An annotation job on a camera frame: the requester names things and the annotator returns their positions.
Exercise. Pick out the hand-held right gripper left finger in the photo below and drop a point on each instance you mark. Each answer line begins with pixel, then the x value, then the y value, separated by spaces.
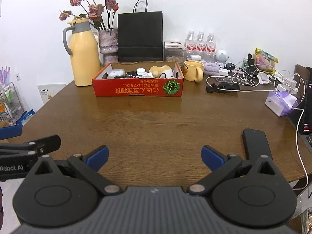
pixel 97 158

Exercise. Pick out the purple tissue pack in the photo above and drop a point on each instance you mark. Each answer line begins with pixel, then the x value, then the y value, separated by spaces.
pixel 280 103

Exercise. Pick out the dried rose bouquet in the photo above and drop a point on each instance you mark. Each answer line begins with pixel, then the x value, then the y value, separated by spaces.
pixel 93 9

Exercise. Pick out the white power strip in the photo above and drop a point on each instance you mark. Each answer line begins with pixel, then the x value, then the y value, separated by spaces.
pixel 287 85

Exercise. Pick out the white panel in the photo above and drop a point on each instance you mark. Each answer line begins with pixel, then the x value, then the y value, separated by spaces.
pixel 51 93

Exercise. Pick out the red cardboard box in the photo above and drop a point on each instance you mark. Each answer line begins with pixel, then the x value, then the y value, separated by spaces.
pixel 136 89

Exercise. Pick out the white tissue pack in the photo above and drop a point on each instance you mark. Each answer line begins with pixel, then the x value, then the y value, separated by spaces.
pixel 116 73

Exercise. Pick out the clear plastic container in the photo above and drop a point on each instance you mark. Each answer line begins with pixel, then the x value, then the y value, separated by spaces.
pixel 174 55

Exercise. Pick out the purple white vase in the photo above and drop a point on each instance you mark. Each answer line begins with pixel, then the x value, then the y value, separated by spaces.
pixel 108 41

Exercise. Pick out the white charger adapter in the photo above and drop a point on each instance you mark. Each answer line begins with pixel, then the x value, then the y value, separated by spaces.
pixel 224 72

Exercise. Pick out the metal rack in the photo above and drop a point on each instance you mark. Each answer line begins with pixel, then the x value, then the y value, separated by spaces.
pixel 9 102

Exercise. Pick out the yellow thermos jug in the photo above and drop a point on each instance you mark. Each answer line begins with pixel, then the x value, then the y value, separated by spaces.
pixel 84 58

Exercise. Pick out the small white jar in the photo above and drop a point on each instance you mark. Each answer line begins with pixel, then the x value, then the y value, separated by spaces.
pixel 141 72

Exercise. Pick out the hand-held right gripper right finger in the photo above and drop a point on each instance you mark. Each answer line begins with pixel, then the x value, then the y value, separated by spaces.
pixel 212 158

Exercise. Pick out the black paper bag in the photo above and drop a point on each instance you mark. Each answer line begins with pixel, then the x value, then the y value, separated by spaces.
pixel 140 34

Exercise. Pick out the yellow green snack packet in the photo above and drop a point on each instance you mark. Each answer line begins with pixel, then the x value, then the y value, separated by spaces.
pixel 267 59

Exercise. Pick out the white round robot toy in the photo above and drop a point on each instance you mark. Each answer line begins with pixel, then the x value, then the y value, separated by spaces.
pixel 221 56

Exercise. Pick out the purple headband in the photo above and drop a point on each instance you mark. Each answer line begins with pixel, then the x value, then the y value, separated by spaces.
pixel 211 68

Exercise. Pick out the yellow mug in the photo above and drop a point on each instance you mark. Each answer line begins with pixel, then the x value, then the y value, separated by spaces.
pixel 192 70

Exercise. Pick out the dark small bottle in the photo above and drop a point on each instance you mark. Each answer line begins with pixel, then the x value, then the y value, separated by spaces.
pixel 249 61

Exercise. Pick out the black adapter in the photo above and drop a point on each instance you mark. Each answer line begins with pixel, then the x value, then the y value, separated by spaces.
pixel 229 66

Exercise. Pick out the clear water bottle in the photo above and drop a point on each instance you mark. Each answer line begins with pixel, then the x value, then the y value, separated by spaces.
pixel 201 44
pixel 190 43
pixel 211 45

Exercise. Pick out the yellow plush toy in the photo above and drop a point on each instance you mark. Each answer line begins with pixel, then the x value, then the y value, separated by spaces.
pixel 158 70

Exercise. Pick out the flat white box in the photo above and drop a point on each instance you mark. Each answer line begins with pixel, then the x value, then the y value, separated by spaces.
pixel 174 44

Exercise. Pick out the clear card case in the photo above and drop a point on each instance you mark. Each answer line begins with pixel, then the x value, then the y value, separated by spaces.
pixel 223 79

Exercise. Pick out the blue white bags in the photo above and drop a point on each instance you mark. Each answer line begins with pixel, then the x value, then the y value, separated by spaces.
pixel 25 119

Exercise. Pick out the navy blue pouch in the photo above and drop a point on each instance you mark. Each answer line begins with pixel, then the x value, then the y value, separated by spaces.
pixel 121 77

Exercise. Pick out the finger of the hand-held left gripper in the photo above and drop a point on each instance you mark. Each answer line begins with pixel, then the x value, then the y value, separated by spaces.
pixel 11 132
pixel 46 143

